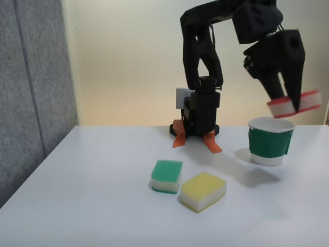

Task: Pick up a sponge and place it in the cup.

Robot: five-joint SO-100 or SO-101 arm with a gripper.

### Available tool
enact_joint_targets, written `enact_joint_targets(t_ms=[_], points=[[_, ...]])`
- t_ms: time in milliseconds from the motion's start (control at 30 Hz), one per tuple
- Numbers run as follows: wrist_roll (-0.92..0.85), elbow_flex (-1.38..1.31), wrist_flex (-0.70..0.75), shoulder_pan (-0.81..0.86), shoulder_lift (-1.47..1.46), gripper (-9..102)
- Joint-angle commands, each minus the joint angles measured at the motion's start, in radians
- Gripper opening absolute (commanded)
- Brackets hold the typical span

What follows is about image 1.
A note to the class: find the red and white sponge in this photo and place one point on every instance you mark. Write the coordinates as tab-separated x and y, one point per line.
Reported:
282	106

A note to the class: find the white cup with green band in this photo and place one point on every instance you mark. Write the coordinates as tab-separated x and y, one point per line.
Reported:
268	144

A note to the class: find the brown object at edge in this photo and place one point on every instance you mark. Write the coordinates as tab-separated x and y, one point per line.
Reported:
327	115

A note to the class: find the orange tape strip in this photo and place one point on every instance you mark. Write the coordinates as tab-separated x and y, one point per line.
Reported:
179	140
213	145

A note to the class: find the yellow and white sponge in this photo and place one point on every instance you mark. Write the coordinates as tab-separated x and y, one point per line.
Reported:
203	190

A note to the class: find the green and white sponge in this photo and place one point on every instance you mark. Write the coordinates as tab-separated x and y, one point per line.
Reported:
165	175

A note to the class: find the grey felt partition panel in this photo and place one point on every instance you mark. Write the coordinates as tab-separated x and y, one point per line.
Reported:
28	90

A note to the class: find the white wall outlet box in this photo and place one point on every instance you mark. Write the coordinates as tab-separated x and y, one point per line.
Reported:
181	99

